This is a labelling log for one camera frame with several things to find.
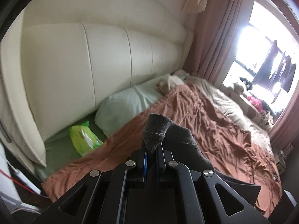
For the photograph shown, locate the cream plush toy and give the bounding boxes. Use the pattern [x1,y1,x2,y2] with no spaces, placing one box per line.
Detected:
[155,73,185,94]

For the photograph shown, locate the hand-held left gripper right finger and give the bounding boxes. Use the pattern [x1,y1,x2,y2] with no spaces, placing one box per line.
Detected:
[157,143,269,224]

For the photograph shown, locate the grey t-shirt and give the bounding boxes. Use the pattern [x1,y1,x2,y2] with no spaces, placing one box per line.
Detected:
[143,113,261,200]

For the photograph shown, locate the pile of plush toys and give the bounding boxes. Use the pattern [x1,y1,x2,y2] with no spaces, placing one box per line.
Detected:
[220,77,275,131]

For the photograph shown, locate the white bedside cabinet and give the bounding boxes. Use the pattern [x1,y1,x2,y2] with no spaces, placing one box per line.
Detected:
[0,119,22,215]

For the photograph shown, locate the cream padded headboard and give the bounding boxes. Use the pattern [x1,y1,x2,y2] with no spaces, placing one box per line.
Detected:
[0,0,194,168]

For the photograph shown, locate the green wipes packet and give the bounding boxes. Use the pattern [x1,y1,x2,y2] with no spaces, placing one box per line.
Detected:
[69,121,104,158]

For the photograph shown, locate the green bed sheet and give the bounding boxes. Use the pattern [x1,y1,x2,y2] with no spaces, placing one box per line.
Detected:
[35,112,110,182]

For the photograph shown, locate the pale green pillow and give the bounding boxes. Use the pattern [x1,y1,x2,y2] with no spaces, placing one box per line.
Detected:
[95,84,164,137]

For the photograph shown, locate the red cable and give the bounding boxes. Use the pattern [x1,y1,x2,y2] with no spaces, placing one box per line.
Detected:
[0,168,39,194]

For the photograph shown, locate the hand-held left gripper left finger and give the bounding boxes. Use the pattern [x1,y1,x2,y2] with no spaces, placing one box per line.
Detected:
[30,142,148,224]

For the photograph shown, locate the small floor rack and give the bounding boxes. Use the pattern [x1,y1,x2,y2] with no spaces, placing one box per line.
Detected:
[278,142,294,168]

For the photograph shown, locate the brown blanket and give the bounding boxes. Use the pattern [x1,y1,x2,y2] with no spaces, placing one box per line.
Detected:
[41,84,283,217]

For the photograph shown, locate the pink curtain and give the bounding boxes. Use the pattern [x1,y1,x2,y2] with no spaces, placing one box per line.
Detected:
[182,0,299,145]

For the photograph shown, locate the dark hanging clothes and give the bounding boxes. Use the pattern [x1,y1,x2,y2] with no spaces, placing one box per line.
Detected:
[252,40,297,92]

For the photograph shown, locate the white power strip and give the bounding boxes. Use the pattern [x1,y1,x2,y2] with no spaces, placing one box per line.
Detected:
[12,168,41,195]

